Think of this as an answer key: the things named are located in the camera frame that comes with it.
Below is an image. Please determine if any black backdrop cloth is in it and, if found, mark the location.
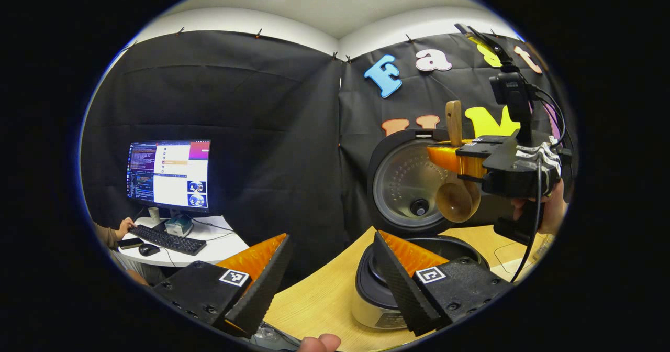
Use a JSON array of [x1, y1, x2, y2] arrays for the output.
[[81, 25, 576, 290]]

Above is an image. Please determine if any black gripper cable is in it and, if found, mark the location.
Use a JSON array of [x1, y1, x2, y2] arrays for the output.
[[510, 87, 568, 284]]

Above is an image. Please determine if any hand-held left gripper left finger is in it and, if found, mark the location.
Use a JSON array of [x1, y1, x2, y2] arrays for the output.
[[152, 233, 292, 338]]

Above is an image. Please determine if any white side desk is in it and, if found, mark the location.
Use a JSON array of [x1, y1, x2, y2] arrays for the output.
[[118, 215, 251, 268]]

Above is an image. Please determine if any black keyboard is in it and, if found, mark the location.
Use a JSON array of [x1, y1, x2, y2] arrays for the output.
[[129, 225, 207, 256]]

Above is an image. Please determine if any computer monitor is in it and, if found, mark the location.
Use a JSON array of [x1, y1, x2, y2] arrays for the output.
[[127, 140, 211, 215]]

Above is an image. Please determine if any small teal box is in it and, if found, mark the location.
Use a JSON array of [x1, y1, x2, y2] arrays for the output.
[[165, 214, 193, 237]]

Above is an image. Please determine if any black and white rice cooker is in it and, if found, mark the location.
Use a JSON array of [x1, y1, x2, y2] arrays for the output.
[[352, 128, 516, 332]]

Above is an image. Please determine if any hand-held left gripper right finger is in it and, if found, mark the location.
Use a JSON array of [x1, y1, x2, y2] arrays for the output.
[[373, 230, 513, 337]]

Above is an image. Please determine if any wooden spoon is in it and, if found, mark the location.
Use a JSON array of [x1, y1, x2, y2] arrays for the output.
[[435, 100, 481, 223]]

